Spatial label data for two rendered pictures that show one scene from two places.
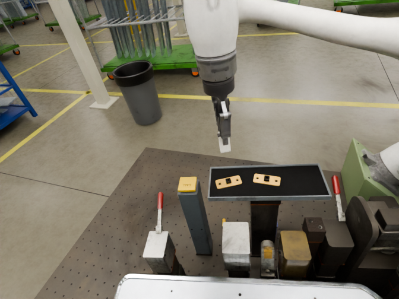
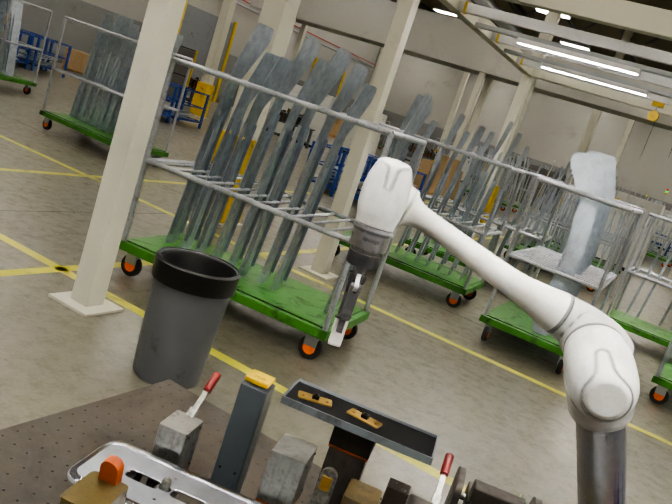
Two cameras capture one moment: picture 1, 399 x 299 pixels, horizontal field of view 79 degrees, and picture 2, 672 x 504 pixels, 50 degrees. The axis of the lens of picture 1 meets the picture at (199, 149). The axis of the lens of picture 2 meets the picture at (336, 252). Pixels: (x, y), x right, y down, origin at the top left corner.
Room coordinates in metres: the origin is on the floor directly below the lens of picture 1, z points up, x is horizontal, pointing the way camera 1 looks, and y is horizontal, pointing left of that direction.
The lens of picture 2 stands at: (-1.08, 0.05, 1.83)
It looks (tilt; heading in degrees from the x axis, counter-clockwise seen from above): 11 degrees down; 358
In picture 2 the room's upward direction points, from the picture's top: 19 degrees clockwise
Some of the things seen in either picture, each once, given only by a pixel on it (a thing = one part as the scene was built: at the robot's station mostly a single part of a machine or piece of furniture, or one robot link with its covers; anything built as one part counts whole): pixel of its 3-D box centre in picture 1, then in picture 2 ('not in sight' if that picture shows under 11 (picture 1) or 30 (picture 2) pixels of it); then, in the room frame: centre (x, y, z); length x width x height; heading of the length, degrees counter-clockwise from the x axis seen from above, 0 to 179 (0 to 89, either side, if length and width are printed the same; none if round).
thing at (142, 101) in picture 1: (141, 94); (182, 319); (3.00, 0.63, 0.36); 0.50 x 0.50 x 0.73
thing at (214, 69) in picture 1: (216, 63); (370, 238); (0.53, -0.07, 1.57); 0.09 x 0.09 x 0.06
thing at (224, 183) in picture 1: (228, 181); (315, 397); (0.53, -0.07, 1.17); 0.08 x 0.04 x 0.01; 92
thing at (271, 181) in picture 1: (266, 178); (365, 416); (0.51, -0.20, 1.17); 0.08 x 0.04 x 0.01; 64
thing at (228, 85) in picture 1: (219, 92); (359, 268); (0.53, -0.07, 1.50); 0.08 x 0.07 x 0.09; 1
